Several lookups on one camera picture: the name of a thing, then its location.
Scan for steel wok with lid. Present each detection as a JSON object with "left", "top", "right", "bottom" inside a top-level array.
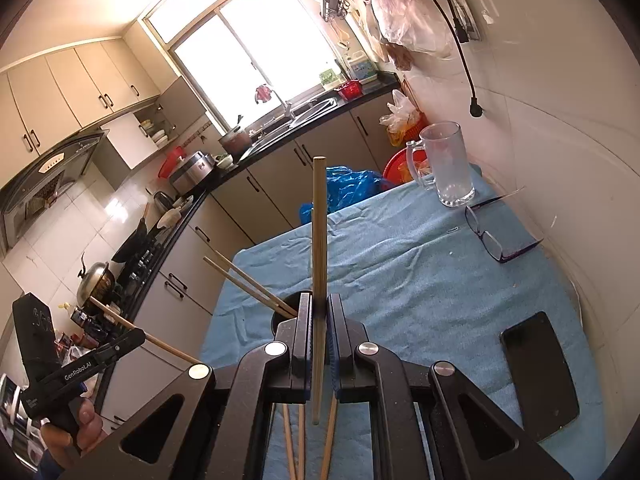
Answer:
[{"left": 76, "top": 254, "right": 117, "bottom": 309}]

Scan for blue plastic bag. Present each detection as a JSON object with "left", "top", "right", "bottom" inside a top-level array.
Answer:
[{"left": 299, "top": 165, "right": 389, "bottom": 226}]

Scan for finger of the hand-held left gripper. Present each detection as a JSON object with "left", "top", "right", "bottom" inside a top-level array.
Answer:
[{"left": 99, "top": 329, "right": 147, "bottom": 362}]

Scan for black smartphone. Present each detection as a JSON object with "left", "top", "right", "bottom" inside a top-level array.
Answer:
[{"left": 500, "top": 311, "right": 581, "bottom": 444}]

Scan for brown cooking pot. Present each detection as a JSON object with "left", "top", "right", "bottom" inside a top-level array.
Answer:
[{"left": 217, "top": 127, "right": 252, "bottom": 159}]

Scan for steel sink faucet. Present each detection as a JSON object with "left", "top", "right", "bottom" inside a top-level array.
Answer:
[{"left": 270, "top": 87, "right": 297, "bottom": 122}]

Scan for black kitchen countertop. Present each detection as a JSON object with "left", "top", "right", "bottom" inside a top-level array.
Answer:
[{"left": 90, "top": 80, "right": 401, "bottom": 341}]

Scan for silver rice cooker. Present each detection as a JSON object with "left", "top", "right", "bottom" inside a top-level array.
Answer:
[{"left": 169, "top": 150, "right": 217, "bottom": 194}]

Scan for wall socket with clear cover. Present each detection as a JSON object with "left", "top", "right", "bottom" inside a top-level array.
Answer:
[{"left": 446, "top": 0, "right": 489, "bottom": 44}]

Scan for hanging pink plastic bags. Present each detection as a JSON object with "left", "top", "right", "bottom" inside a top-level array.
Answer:
[{"left": 367, "top": 0, "right": 455, "bottom": 70}]

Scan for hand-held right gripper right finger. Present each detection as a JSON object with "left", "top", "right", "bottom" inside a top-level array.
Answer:
[{"left": 327, "top": 293, "right": 593, "bottom": 480}]

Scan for blue towel tablecloth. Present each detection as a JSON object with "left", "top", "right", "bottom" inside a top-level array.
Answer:
[{"left": 200, "top": 162, "right": 585, "bottom": 480}]

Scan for white detergent bottle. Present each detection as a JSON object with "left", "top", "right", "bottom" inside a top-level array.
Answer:
[{"left": 347, "top": 51, "right": 379, "bottom": 81}]

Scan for cream lower kitchen cabinets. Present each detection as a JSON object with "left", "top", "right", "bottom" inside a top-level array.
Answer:
[{"left": 92, "top": 92, "right": 403, "bottom": 433}]

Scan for person's left hand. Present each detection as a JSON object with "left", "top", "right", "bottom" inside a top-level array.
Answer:
[{"left": 40, "top": 397, "right": 106, "bottom": 471}]

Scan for cream upper kitchen cabinets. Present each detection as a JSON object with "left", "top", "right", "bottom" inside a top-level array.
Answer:
[{"left": 0, "top": 37, "right": 162, "bottom": 162}]

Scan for red plastic basin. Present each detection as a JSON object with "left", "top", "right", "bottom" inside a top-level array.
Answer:
[{"left": 382, "top": 147, "right": 436, "bottom": 192}]

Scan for gas stove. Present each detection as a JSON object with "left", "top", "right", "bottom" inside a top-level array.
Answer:
[{"left": 112, "top": 240, "right": 167, "bottom": 312}]

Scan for red plastic lid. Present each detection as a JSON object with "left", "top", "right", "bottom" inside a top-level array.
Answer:
[{"left": 158, "top": 146, "right": 187, "bottom": 180}]

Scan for white plastic bag with food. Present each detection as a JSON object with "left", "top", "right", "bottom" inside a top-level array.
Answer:
[{"left": 378, "top": 89, "right": 431, "bottom": 147}]

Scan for wall utensil rack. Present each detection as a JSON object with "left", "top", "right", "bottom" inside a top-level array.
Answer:
[{"left": 317, "top": 0, "right": 362, "bottom": 24}]

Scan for black power cable with plug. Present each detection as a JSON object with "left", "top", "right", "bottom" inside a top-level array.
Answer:
[{"left": 415, "top": 0, "right": 485, "bottom": 120}]

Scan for black chopstick holder cup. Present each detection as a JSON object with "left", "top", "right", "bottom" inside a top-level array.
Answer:
[{"left": 270, "top": 290, "right": 314, "bottom": 332}]

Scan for cream kitchen cabinets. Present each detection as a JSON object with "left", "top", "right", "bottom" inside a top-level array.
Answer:
[
  {"left": 92, "top": 92, "right": 403, "bottom": 433},
  {"left": 0, "top": 37, "right": 162, "bottom": 162}
]

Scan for kitchen window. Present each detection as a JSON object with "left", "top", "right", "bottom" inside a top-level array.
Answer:
[{"left": 142, "top": 0, "right": 347, "bottom": 137}]

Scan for black frying pan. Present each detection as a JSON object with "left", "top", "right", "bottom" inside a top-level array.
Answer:
[{"left": 111, "top": 204, "right": 152, "bottom": 264}]

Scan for clear glass mug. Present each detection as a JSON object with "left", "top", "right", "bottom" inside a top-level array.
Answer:
[{"left": 405, "top": 121, "right": 476, "bottom": 209}]

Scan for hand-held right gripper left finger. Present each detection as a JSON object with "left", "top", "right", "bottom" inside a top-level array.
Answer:
[{"left": 62, "top": 293, "right": 316, "bottom": 480}]

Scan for black range hood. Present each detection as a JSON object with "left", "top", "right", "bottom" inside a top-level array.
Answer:
[{"left": 0, "top": 130, "right": 109, "bottom": 252}]

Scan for purple framed eyeglasses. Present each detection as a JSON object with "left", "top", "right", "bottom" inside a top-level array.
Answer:
[{"left": 464, "top": 187, "right": 545, "bottom": 265}]

